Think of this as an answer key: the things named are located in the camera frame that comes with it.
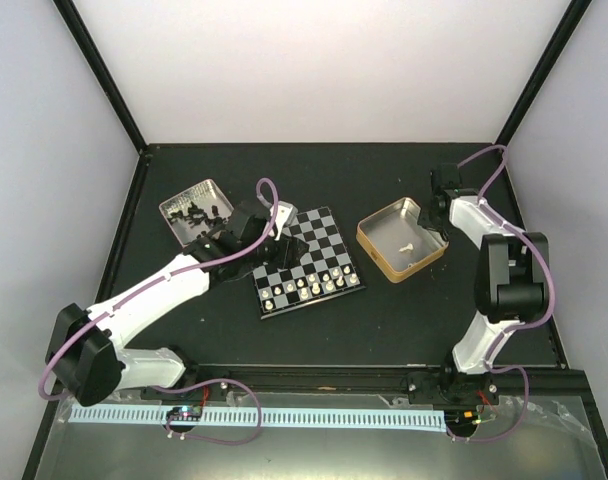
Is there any right black frame post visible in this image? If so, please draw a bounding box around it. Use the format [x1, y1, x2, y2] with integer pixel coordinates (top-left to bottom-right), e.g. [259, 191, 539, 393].
[495, 0, 592, 145]

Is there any black frame post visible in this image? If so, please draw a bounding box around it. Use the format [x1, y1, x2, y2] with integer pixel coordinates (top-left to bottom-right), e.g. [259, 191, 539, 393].
[495, 0, 592, 145]
[53, 0, 147, 154]

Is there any gold tin box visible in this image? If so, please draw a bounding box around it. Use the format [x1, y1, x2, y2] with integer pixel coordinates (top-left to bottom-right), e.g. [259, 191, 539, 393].
[356, 197, 449, 284]

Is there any pink tin box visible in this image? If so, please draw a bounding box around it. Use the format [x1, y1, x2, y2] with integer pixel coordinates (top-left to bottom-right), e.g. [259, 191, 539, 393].
[159, 179, 233, 246]

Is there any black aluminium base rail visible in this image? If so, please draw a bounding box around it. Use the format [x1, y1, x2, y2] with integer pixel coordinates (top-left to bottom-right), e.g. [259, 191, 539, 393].
[138, 363, 593, 401]

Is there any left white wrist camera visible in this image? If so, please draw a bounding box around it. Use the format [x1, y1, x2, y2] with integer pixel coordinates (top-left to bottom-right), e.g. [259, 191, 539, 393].
[273, 201, 298, 240]

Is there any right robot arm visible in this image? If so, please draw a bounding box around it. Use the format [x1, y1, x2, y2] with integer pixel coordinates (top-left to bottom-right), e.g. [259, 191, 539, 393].
[418, 164, 552, 404]

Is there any light blue slotted cable duct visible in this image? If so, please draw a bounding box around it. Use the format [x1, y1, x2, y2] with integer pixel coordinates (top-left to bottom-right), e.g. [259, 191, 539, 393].
[68, 404, 447, 433]

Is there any black and silver chessboard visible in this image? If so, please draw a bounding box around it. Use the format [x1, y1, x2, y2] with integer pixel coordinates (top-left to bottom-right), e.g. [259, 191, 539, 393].
[252, 206, 365, 320]

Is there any right small circuit board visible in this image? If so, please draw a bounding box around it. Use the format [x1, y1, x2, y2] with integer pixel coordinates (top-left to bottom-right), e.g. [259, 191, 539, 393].
[444, 410, 497, 427]

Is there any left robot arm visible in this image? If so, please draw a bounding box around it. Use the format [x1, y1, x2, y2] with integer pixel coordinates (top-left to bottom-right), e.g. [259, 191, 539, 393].
[45, 200, 308, 407]

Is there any small circuit board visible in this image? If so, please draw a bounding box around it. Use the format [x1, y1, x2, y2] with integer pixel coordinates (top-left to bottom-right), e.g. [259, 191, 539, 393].
[166, 406, 203, 421]
[444, 410, 497, 427]

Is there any left small circuit board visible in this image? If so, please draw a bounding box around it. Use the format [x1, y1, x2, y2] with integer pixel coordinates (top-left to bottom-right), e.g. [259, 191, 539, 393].
[166, 406, 203, 421]

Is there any left black frame post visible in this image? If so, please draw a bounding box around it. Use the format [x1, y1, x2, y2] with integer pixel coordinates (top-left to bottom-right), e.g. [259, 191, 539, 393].
[53, 0, 147, 154]

